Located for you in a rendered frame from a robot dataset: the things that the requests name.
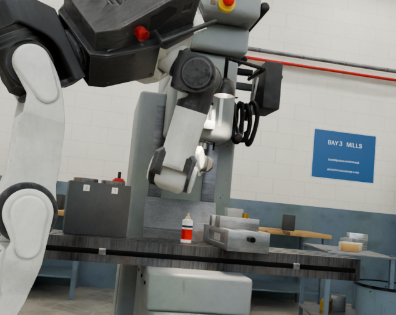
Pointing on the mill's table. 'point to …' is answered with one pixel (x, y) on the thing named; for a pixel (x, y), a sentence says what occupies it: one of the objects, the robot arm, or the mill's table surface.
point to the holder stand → (97, 207)
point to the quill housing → (215, 135)
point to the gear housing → (222, 41)
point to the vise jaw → (237, 223)
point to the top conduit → (261, 13)
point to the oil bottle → (187, 230)
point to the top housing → (248, 7)
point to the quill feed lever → (237, 125)
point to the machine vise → (235, 239)
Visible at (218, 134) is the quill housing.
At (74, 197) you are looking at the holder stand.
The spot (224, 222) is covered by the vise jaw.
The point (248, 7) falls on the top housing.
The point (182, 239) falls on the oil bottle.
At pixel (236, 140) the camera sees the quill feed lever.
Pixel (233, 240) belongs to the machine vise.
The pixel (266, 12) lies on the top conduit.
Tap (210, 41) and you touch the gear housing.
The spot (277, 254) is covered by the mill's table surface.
